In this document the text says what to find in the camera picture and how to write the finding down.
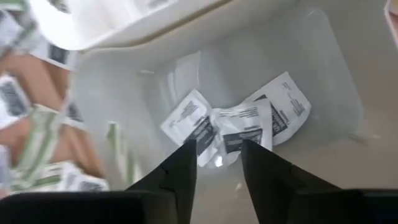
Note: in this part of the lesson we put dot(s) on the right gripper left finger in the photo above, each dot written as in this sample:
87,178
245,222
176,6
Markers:
180,174

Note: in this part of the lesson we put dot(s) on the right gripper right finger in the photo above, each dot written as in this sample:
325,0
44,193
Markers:
267,180

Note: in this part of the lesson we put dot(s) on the green striped bandage wrapper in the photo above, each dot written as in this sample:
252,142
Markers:
40,140

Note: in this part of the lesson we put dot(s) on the grey plastic bin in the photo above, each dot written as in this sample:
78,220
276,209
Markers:
248,46

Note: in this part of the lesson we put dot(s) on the white plastic bin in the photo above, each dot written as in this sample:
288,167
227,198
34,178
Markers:
109,18

